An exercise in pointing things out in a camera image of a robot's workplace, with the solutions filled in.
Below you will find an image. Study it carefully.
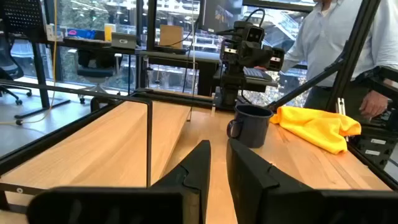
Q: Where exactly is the yellow cloth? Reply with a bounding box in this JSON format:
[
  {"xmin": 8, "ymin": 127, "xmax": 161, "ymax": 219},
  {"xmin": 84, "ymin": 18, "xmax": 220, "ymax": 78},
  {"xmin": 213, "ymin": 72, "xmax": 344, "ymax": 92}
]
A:
[{"xmin": 269, "ymin": 106, "xmax": 362, "ymax": 155}]

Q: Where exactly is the black table edge rail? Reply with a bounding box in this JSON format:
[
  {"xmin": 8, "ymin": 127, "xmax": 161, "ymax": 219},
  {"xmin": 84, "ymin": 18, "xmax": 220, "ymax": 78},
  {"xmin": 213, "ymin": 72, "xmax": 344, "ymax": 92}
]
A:
[{"xmin": 0, "ymin": 102, "xmax": 121, "ymax": 175}]

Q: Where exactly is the black office desk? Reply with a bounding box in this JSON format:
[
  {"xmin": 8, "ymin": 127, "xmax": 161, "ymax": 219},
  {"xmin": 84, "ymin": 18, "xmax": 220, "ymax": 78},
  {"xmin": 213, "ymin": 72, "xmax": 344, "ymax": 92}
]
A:
[{"xmin": 136, "ymin": 49, "xmax": 220, "ymax": 97}]

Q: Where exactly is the person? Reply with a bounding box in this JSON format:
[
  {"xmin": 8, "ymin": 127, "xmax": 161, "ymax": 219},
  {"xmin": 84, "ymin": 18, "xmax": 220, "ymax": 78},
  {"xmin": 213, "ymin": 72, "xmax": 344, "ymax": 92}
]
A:
[{"xmin": 279, "ymin": 0, "xmax": 398, "ymax": 121}]

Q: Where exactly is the black aluminium frame strut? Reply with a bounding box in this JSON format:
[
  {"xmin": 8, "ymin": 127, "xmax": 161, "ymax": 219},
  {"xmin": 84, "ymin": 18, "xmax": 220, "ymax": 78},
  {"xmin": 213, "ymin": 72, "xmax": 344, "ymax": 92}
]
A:
[{"xmin": 266, "ymin": 0, "xmax": 382, "ymax": 113}]

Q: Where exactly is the dark blue enamel mug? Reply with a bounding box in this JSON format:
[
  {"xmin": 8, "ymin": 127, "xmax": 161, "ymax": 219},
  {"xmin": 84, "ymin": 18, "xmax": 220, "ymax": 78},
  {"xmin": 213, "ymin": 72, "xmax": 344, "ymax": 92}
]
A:
[{"xmin": 226, "ymin": 104, "xmax": 274, "ymax": 149}]

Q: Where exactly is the grey laptop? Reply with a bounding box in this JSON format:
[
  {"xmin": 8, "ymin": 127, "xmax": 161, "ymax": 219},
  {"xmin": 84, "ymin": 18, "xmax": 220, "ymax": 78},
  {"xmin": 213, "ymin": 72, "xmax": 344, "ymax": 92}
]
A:
[{"xmin": 110, "ymin": 32, "xmax": 138, "ymax": 50}]

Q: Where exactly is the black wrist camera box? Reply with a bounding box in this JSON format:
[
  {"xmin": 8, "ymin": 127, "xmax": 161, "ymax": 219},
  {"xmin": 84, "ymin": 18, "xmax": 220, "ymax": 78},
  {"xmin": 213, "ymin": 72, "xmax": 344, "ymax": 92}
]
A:
[{"xmin": 233, "ymin": 20, "xmax": 266, "ymax": 44}]

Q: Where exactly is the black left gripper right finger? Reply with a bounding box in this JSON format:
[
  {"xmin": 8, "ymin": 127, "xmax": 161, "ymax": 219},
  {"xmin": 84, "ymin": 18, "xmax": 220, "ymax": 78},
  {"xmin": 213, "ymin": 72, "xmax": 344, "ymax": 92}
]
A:
[{"xmin": 226, "ymin": 138, "xmax": 398, "ymax": 224}]

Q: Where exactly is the black perforated panel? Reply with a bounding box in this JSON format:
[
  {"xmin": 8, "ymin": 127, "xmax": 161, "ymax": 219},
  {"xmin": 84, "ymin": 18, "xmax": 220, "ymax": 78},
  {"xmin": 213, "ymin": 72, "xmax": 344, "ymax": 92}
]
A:
[{"xmin": 0, "ymin": 0, "xmax": 48, "ymax": 43}]

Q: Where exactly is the person's hand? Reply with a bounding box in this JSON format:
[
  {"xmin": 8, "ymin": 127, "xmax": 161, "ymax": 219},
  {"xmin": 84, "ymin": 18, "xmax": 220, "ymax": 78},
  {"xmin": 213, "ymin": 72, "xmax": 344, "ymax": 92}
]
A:
[{"xmin": 358, "ymin": 90, "xmax": 389, "ymax": 119}]

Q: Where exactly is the black computer keyboard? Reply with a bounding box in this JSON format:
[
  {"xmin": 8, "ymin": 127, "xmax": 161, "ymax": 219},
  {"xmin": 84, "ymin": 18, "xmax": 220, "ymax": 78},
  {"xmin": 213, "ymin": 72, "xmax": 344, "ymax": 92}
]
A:
[{"xmin": 243, "ymin": 66, "xmax": 274, "ymax": 82}]

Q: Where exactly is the yellow box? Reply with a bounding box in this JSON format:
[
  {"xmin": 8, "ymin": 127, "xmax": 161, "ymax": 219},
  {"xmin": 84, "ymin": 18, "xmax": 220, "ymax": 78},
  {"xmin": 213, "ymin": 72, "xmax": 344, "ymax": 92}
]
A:
[{"xmin": 103, "ymin": 23, "xmax": 117, "ymax": 42}]

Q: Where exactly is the cardboard box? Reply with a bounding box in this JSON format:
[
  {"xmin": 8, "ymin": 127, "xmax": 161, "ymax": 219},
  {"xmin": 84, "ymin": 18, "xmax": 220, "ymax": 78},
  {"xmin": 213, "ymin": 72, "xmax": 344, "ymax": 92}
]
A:
[{"xmin": 159, "ymin": 24, "xmax": 185, "ymax": 50}]

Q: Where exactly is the wooden shelf with black frame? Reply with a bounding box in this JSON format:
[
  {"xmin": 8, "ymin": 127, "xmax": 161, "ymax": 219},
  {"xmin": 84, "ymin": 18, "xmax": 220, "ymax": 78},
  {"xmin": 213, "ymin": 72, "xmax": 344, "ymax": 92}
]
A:
[{"xmin": 0, "ymin": 79, "xmax": 200, "ymax": 200}]

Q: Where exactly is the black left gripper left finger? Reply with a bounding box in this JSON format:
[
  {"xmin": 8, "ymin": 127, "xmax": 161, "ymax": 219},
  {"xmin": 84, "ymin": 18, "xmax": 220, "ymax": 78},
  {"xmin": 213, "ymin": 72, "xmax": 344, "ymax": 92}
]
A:
[{"xmin": 27, "ymin": 139, "xmax": 212, "ymax": 224}]

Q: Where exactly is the black computer monitor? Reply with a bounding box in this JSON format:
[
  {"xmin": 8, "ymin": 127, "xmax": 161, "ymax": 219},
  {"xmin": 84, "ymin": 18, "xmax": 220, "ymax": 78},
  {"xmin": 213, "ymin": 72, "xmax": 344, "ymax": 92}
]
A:
[{"xmin": 198, "ymin": 0, "xmax": 244, "ymax": 34}]

